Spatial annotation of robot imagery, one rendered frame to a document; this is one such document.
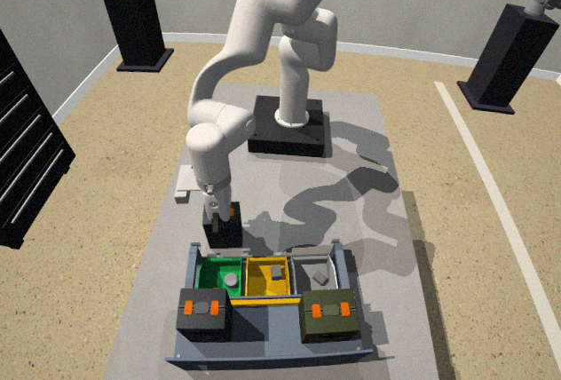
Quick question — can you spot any green open bin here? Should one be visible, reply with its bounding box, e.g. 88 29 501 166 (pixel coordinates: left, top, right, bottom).
197 257 243 297

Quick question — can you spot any yellow flat bar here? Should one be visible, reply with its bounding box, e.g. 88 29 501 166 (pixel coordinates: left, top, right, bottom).
231 298 300 306

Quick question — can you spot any olive green case with orange latches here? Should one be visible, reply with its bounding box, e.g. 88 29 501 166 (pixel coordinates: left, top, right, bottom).
298 289 360 344

